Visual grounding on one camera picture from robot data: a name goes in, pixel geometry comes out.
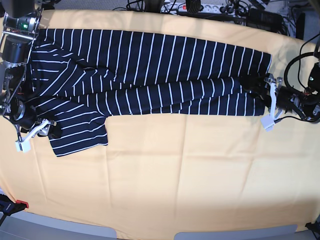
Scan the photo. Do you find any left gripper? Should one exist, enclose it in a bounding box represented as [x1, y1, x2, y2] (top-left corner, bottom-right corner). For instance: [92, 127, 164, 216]
[241, 73, 294, 118]

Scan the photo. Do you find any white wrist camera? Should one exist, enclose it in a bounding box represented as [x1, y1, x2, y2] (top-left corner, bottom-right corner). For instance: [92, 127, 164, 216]
[260, 115, 275, 132]
[15, 140, 31, 153]

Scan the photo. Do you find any yellow tablecloth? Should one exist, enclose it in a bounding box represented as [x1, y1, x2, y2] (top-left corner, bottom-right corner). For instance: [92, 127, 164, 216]
[0, 9, 320, 238]

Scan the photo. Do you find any black clamp right corner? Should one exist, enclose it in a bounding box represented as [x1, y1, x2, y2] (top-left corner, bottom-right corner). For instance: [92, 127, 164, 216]
[305, 221, 320, 240]

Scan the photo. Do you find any navy white striped T-shirt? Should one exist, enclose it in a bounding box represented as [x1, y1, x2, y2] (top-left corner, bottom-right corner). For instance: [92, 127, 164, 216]
[21, 29, 272, 157]

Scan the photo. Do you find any red black clamp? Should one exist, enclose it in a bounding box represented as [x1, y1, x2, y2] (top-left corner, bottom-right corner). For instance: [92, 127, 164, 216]
[0, 194, 29, 216]

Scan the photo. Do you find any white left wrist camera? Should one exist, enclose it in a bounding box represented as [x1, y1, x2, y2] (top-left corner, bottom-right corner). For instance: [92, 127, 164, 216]
[260, 115, 275, 132]

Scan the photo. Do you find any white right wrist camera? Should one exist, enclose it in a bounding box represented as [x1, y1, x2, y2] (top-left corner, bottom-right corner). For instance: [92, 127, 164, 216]
[15, 140, 31, 153]

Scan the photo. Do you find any white power strip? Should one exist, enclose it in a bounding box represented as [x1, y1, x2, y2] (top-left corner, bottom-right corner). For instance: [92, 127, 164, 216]
[160, 1, 232, 14]

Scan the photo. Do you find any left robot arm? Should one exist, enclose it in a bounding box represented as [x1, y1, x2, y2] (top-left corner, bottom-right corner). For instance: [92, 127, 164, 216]
[239, 41, 320, 131]

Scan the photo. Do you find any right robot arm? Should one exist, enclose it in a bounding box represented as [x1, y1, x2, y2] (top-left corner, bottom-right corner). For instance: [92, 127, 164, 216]
[0, 0, 61, 141]

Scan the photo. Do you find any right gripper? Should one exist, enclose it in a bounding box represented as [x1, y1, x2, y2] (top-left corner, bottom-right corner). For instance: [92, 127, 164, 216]
[18, 112, 62, 139]

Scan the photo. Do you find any black power adapter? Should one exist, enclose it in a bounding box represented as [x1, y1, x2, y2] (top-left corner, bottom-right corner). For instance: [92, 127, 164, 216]
[246, 8, 283, 26]

